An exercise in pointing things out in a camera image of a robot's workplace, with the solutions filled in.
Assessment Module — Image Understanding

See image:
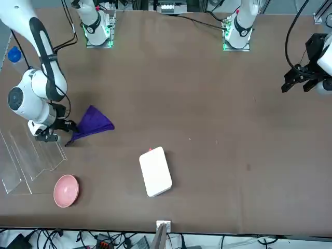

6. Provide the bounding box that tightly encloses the clear acrylic stepped rack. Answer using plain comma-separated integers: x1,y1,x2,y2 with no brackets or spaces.
0,127,67,195

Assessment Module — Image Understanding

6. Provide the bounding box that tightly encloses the pink bowl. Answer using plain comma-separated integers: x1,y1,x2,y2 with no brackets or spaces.
53,174,80,208

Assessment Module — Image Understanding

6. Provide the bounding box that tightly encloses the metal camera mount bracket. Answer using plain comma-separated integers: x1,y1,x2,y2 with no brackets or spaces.
151,220,172,249

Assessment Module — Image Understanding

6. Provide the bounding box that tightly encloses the purple cloth towel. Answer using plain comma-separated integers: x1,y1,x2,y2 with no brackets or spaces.
64,104,115,147

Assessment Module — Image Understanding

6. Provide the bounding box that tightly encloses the aluminium frame post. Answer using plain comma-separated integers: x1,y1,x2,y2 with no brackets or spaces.
313,0,332,23

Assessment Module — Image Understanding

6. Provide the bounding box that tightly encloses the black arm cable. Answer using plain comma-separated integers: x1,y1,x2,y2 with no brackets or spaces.
285,0,312,70
51,0,78,52

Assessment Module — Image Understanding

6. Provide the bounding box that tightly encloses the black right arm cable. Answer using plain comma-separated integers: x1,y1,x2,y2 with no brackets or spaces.
51,0,78,52

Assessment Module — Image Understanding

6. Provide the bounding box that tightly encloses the black table cable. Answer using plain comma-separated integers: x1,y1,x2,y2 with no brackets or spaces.
165,11,229,30

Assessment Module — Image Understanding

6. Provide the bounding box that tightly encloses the clear bottle with blue cap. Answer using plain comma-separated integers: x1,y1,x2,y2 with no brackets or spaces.
7,46,33,76

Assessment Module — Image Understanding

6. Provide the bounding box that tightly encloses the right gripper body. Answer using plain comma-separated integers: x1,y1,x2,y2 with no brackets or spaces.
46,103,72,135

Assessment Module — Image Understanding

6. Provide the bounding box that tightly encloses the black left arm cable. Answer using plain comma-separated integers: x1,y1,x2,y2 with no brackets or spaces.
285,0,312,70

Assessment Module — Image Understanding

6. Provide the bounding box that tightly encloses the white mini drawer box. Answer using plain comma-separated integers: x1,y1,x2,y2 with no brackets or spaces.
139,146,173,198

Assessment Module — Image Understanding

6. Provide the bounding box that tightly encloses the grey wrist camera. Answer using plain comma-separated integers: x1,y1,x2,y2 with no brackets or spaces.
35,130,62,143

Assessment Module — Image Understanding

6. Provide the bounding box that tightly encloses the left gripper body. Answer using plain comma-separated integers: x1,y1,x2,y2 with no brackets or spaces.
293,33,328,78

